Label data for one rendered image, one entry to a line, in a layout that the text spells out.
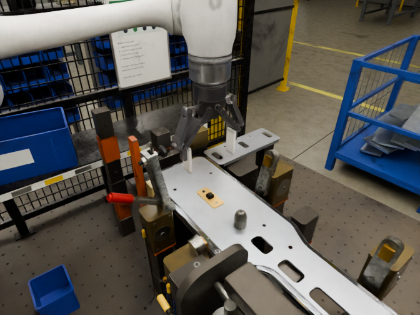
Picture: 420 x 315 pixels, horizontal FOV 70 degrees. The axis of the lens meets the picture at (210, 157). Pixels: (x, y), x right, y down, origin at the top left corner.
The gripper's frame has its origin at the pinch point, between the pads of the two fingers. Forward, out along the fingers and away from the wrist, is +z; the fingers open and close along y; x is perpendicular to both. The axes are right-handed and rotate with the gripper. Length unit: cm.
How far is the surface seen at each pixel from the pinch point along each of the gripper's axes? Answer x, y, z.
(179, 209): -0.8, 9.5, 13.3
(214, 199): 1.4, -0.4, 13.3
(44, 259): -36, 44, 44
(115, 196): 0.7, 25.3, -0.9
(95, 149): -38.7, 18.0, 10.6
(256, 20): -199, -212, 16
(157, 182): 1.8, 15.8, -0.8
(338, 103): -133, -304, 113
